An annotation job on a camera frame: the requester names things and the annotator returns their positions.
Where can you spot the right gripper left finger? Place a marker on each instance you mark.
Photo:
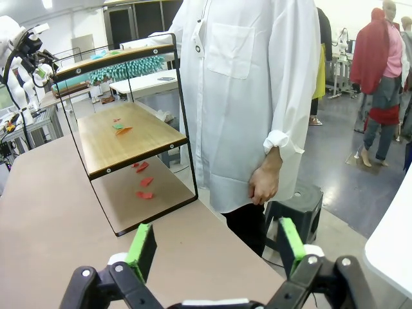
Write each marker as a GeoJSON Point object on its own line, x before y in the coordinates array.
{"type": "Point", "coordinates": [141, 254]}

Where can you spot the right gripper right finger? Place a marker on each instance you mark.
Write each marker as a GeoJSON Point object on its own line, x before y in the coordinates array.
{"type": "Point", "coordinates": [291, 248]}

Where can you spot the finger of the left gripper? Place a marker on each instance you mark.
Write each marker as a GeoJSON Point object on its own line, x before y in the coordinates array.
{"type": "Point", "coordinates": [50, 61]}
{"type": "Point", "coordinates": [42, 72]}

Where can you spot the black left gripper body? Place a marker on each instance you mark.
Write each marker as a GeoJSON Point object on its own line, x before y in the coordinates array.
{"type": "Point", "coordinates": [29, 48]}

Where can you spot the teal chenille duster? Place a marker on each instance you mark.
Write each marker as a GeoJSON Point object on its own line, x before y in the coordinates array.
{"type": "Point", "coordinates": [128, 69]}

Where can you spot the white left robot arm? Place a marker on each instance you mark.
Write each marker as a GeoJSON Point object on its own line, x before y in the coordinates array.
{"type": "Point", "coordinates": [11, 38]}

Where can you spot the person's left forearm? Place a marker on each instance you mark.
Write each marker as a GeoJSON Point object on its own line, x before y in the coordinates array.
{"type": "Point", "coordinates": [275, 159]}

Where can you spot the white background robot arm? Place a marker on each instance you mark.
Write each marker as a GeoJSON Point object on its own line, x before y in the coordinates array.
{"type": "Point", "coordinates": [24, 93]}

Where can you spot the person's left hand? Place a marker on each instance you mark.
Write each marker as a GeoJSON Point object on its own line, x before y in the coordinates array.
{"type": "Point", "coordinates": [265, 186]}

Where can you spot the brown cardboard box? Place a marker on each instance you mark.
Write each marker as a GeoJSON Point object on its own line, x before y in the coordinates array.
{"type": "Point", "coordinates": [69, 87]}

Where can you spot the black plastic stool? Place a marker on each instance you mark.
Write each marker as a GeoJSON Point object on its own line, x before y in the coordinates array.
{"type": "Point", "coordinates": [305, 206]}

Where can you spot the teal paper scrap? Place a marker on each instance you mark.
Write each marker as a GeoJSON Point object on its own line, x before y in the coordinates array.
{"type": "Point", "coordinates": [98, 55]}

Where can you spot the grey aluminium stand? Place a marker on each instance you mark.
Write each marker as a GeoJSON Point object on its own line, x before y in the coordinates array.
{"type": "Point", "coordinates": [42, 124]}

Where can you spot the red folded paper scrap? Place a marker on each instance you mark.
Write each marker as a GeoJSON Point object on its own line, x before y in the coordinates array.
{"type": "Point", "coordinates": [142, 167]}

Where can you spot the small green paper scrap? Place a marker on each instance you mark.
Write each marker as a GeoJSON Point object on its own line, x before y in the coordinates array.
{"type": "Point", "coordinates": [117, 126]}

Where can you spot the white background table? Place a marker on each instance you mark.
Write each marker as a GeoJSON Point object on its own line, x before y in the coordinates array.
{"type": "Point", "coordinates": [145, 82]}

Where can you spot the orange paper scrap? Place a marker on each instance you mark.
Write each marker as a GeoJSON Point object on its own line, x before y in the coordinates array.
{"type": "Point", "coordinates": [124, 131]}

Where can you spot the white table corner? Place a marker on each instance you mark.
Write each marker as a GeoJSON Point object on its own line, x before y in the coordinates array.
{"type": "Point", "coordinates": [392, 251]}

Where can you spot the dark glass cabinet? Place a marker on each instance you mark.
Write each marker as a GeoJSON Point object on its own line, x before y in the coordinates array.
{"type": "Point", "coordinates": [145, 19]}

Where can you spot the dark phone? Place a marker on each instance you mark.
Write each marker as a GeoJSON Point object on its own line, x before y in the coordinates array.
{"type": "Point", "coordinates": [164, 79]}

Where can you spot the white plastic bag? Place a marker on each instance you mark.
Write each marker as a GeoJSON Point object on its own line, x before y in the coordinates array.
{"type": "Point", "coordinates": [164, 116]}

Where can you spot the person in white shirt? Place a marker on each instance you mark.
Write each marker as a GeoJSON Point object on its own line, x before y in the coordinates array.
{"type": "Point", "coordinates": [241, 112]}

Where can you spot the white hanging tag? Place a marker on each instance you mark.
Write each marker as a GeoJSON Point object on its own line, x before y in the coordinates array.
{"type": "Point", "coordinates": [198, 38]}

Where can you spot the bystander with yellow garment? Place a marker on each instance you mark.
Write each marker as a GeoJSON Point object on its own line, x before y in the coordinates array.
{"type": "Point", "coordinates": [320, 71]}

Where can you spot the mannequin in red cloak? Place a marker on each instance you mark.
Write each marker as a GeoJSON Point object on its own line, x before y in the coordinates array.
{"type": "Point", "coordinates": [370, 58]}

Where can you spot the small white background robot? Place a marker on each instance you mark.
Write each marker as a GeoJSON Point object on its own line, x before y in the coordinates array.
{"type": "Point", "coordinates": [342, 38]}

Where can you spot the mannequin in pink shirt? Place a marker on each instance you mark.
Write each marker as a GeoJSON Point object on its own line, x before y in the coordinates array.
{"type": "Point", "coordinates": [395, 51]}

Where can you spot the mannequin in grey clothes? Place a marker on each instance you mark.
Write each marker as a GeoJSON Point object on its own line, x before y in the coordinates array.
{"type": "Point", "coordinates": [407, 48]}

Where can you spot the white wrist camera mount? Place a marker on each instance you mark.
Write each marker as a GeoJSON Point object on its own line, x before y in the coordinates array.
{"type": "Point", "coordinates": [40, 28]}

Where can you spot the grey mannequin base plate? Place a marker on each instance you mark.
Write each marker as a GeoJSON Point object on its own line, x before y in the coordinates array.
{"type": "Point", "coordinates": [357, 161]}

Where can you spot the black frame wooden shelf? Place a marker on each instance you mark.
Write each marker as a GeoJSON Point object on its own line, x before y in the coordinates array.
{"type": "Point", "coordinates": [128, 145]}

